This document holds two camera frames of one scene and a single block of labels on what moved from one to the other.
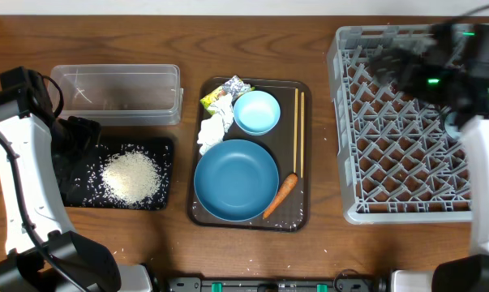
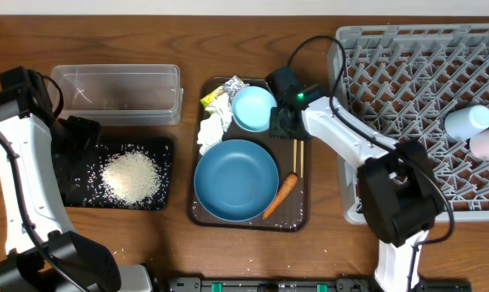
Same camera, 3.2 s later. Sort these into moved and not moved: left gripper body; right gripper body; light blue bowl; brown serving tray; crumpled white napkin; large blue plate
Moved: right gripper body; light blue bowl
Not moved: left gripper body; brown serving tray; large blue plate; crumpled white napkin
